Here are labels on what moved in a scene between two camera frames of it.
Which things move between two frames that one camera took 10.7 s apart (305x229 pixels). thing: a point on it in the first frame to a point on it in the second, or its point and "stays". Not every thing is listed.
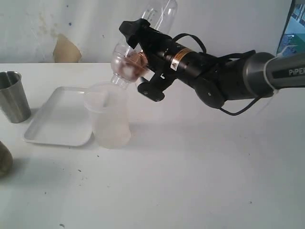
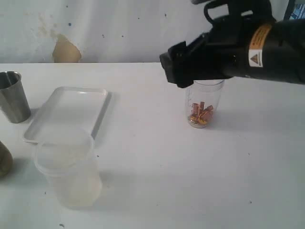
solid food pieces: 134,66 to 198,115
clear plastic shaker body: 162,16 to 202,102
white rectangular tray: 66,119 stays
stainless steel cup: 13,97 stays
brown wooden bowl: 6,160 stays
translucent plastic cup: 109,104 to 67,155
